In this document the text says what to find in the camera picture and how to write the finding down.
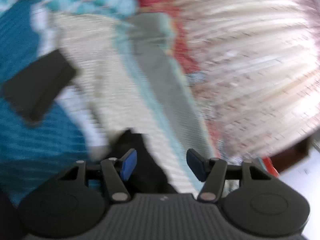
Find black pants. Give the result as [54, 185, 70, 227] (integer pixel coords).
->
[110, 129, 178, 194]

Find red patterned cloth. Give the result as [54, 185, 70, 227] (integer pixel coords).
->
[129, 0, 202, 77]

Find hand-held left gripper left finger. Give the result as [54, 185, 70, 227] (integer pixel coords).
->
[59, 149, 138, 203]

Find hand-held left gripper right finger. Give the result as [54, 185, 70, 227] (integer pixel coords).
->
[186, 149, 272, 203]

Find blue and beige patterned bedsheet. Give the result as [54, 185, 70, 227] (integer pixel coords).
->
[0, 3, 218, 207]

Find small red object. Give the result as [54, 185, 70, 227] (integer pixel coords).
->
[262, 156, 279, 178]

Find black flat rectangular object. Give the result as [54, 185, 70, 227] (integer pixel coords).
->
[1, 49, 77, 127]

